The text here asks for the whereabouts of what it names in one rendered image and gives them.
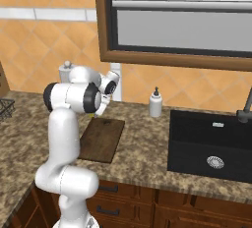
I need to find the dark wooden cutting board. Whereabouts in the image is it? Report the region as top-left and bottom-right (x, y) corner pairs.
(77, 117), (126, 165)

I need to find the white soap dispenser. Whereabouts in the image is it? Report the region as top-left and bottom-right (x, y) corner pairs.
(149, 86), (163, 119)

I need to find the wood-framed window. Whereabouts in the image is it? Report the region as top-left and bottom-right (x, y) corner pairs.
(93, 0), (252, 73)

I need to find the long black drawer handle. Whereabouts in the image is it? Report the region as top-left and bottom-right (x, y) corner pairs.
(95, 205), (121, 217)

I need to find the white lidded jar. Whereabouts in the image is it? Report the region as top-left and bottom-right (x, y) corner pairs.
(58, 60), (77, 85)

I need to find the brown wooden box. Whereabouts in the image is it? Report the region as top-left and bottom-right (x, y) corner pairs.
(0, 62), (11, 99)

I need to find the short black drawer handle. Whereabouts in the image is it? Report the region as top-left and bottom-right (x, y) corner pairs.
(97, 185), (119, 194)

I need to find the black sink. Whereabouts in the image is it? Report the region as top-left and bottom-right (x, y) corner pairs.
(166, 108), (252, 185)

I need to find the wooden cupboard front under sink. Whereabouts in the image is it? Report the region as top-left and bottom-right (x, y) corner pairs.
(153, 188), (252, 228)

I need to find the wooden corner cupboard door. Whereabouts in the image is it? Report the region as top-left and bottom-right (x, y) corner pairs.
(5, 186), (62, 228)

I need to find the black wire basket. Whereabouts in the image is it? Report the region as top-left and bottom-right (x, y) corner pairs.
(0, 98), (17, 123)

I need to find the large wooden drawer front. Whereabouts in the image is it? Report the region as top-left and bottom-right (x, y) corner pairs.
(86, 197), (156, 228)

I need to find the small wooden drawer front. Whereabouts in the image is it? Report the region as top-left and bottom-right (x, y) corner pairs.
(96, 180), (156, 204)

